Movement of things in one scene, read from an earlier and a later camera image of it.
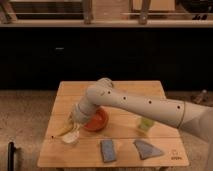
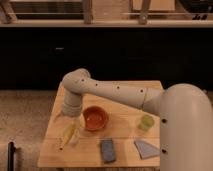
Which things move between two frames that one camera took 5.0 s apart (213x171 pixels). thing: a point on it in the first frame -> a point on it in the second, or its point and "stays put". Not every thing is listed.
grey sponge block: [108, 150] stays put
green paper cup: [145, 124] stays put
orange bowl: [98, 120] stays put
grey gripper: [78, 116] -> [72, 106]
